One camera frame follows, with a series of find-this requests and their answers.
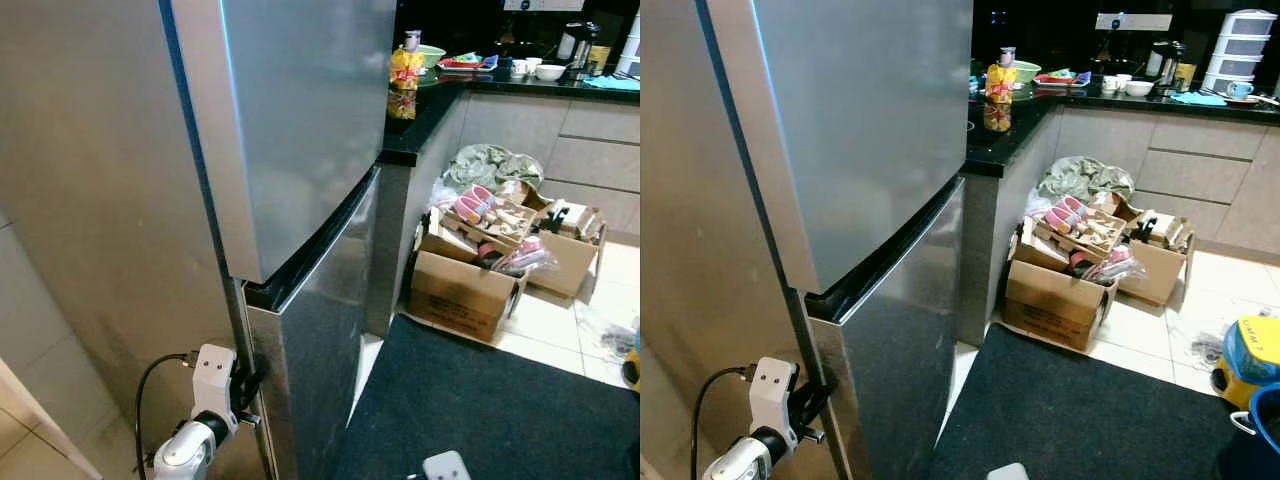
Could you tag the white bowl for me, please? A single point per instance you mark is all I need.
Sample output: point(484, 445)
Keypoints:
point(550, 72)
point(1140, 88)

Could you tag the yellow snack bag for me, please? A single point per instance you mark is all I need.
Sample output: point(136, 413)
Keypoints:
point(405, 70)
point(1000, 83)

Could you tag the brown cardboard insert tray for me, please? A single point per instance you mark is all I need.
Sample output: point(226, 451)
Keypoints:
point(1095, 235)
point(500, 225)

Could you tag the open plain cardboard box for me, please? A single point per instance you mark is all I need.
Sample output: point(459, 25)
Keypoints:
point(1160, 270)
point(570, 262)

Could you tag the yellow jar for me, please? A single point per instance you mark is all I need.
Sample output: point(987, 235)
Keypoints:
point(598, 62)
point(1186, 77)

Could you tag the clear bag with pink items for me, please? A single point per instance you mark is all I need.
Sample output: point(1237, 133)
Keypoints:
point(1110, 265)
point(525, 258)

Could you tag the blue mug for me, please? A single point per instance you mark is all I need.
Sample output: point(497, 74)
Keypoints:
point(1238, 89)

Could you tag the crumpled clear plastic bag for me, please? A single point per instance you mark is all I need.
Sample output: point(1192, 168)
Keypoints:
point(605, 335)
point(1195, 345)

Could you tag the black floor mat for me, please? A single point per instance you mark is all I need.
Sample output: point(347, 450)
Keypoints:
point(1080, 420)
point(480, 410)

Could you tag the grey wall device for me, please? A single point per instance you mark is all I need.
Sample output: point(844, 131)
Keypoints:
point(530, 5)
point(1133, 22)

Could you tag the black kitchen countertop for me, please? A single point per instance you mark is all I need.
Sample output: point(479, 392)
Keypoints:
point(1010, 140)
point(430, 120)

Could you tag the silver freezer door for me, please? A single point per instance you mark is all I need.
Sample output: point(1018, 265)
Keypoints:
point(300, 130)
point(870, 140)

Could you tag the grey kitchen cabinets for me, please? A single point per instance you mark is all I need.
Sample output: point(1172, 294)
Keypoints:
point(1200, 180)
point(590, 160)

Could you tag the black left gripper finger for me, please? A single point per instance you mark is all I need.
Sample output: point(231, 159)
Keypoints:
point(256, 374)
point(818, 392)

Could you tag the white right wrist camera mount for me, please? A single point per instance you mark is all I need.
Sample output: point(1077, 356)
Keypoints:
point(1007, 472)
point(447, 466)

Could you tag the teal cloth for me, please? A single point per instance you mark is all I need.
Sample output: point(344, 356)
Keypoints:
point(1198, 98)
point(612, 83)

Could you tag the grey green crumpled cloth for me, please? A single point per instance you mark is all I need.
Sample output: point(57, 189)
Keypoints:
point(490, 165)
point(1085, 177)

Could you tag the green plastic basket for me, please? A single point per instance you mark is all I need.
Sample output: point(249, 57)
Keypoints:
point(433, 55)
point(1028, 71)

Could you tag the silver fridge compartment door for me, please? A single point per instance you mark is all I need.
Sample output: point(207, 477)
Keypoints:
point(890, 380)
point(315, 350)

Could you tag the silver fridge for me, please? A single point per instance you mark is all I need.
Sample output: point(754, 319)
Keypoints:
point(100, 200)
point(720, 250)

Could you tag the black silver thermos jug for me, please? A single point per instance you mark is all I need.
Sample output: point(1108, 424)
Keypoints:
point(1165, 62)
point(580, 45)

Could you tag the pink tumbler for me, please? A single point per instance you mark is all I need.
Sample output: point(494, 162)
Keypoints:
point(412, 40)
point(1007, 56)

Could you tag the white drawer tower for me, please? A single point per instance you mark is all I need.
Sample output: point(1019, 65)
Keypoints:
point(632, 45)
point(1245, 45)

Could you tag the red tray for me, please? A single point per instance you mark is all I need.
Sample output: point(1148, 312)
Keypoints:
point(1062, 79)
point(465, 65)

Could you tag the blue bucket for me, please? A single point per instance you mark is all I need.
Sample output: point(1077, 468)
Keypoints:
point(1268, 430)

